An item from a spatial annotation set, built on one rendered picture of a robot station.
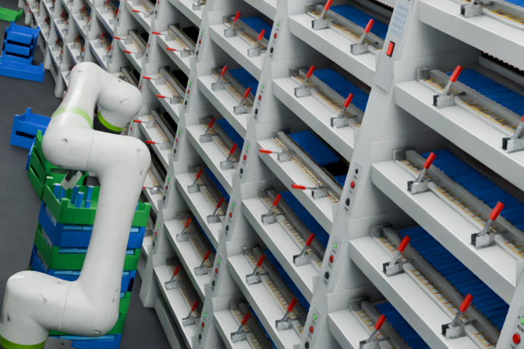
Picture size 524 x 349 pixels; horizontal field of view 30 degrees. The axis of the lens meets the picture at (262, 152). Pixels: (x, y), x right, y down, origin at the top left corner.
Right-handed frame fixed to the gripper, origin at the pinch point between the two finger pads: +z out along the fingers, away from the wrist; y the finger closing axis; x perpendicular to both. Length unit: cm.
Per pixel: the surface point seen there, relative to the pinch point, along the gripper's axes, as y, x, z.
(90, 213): -0.3, 12.6, 2.6
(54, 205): 4.8, 2.9, 8.1
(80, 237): 1.1, 15.5, 11.0
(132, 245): -14.6, 24.5, 8.9
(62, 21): -264, -224, 127
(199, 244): -45, 32, 9
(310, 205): 17, 71, -67
